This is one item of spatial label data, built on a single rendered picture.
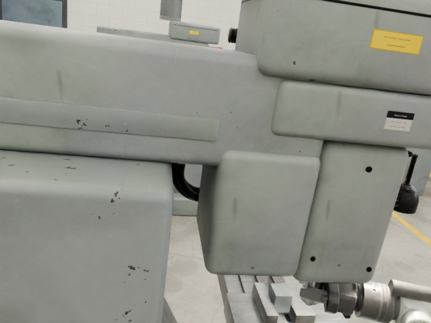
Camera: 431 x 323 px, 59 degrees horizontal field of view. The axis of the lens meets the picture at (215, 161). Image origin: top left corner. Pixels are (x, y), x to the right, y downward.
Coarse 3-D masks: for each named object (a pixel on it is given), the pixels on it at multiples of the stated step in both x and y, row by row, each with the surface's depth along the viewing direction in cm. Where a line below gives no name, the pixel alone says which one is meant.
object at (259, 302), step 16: (256, 288) 116; (224, 304) 119; (240, 304) 114; (256, 304) 115; (272, 304) 110; (320, 304) 119; (240, 320) 107; (256, 320) 108; (272, 320) 106; (288, 320) 110; (320, 320) 112; (336, 320) 113
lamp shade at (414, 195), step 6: (402, 186) 89; (408, 186) 88; (402, 192) 88; (408, 192) 87; (414, 192) 88; (402, 198) 88; (408, 198) 87; (414, 198) 87; (402, 204) 88; (408, 204) 87; (414, 204) 88; (396, 210) 89; (402, 210) 88; (408, 210) 88; (414, 210) 88
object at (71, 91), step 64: (0, 64) 57; (64, 64) 58; (128, 64) 59; (192, 64) 61; (256, 64) 62; (0, 128) 60; (64, 128) 61; (128, 128) 62; (192, 128) 64; (256, 128) 65
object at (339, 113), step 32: (288, 96) 63; (320, 96) 64; (352, 96) 65; (384, 96) 66; (416, 96) 67; (288, 128) 65; (320, 128) 66; (352, 128) 67; (384, 128) 67; (416, 128) 68
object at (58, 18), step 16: (0, 0) 626; (16, 0) 627; (32, 0) 630; (48, 0) 633; (64, 0) 638; (0, 16) 633; (16, 16) 635; (32, 16) 638; (48, 16) 641; (64, 16) 646
